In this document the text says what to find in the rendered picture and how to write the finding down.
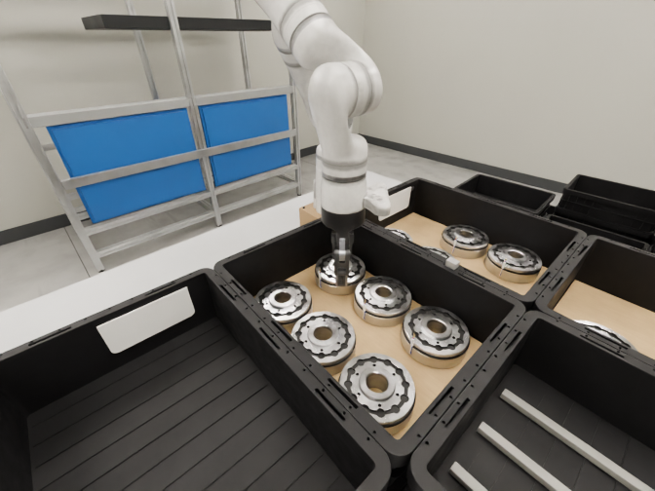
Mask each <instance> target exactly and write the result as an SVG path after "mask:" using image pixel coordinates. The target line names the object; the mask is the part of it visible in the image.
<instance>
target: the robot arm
mask: <svg viewBox="0 0 655 491"><path fill-rule="evenodd" d="M254 1H255V2H256V3H257V4H258V6H259V7H260V8H261V9H262V10H263V12H264V13H265V14H266V15H267V17H268V18H269V19H270V20H271V28H272V36H273V40H274V43H275V45H276V47H277V49H278V51H279V53H280V55H281V57H282V59H283V61H284V63H285V65H286V66H287V68H288V70H289V73H290V75H291V77H292V79H293V81H294V83H295V85H296V86H297V88H298V90H299V93H300V95H301V97H302V100H303V103H304V105H305V108H306V111H307V113H308V116H309V119H310V121H311V123H312V125H313V126H314V127H315V128H316V131H317V135H318V139H319V141H320V145H318V147H317V150H316V179H314V208H315V209H316V211H317V212H318V213H319V214H320V215H321V216H322V222H323V223H324V224H325V225H326V226H327V227H328V228H330V229H331V243H332V258H333V259H334V275H335V285H336V286H340V287H346V286H347V282H348V276H349V274H350V271H349V269H350V267H349V260H351V259H352V244H353V243H354V229H357V228H359V227H360V226H362V225H363V224H364V222H365V216H366V208H367V209H368V210H370V211H371V212H372V213H373V214H375V215H377V216H388V215H389V214H390V210H391V203H390V199H389V195H388V191H387V187H386V185H385V184H384V183H382V182H376V183H373V184H372V185H370V186H369V187H366V165H367V143H366V140H365V139H364V138H363V137H362V136H361V135H358V134H355V133H352V129H353V121H354V117H359V116H363V115H366V114H368V113H370V112H372V111H373V110H375V109H376V107H377V106H378V105H379V103H380V101H381V98H382V95H383V84H382V79H381V76H380V73H379V71H378V69H377V67H376V65H375V63H374V62H373V61H372V59H371V58H370V57H369V56H368V55H367V54H366V53H365V52H364V51H363V50H362V49H361V48H360V47H359V46H358V45H357V44H356V43H355V42H354V41H353V40H352V39H351V38H350V37H349V36H347V35H346V34H345V33H344V32H342V31H341V30H340V29H339V28H338V27H337V26H336V24H335V23H334V21H333V19H332V18H331V16H330V15H329V13H328V11H327V9H326V8H325V6H324V5H323V3H322V2H321V0H254ZM335 248H336V249H335ZM348 248H349V249H348Z"/></svg>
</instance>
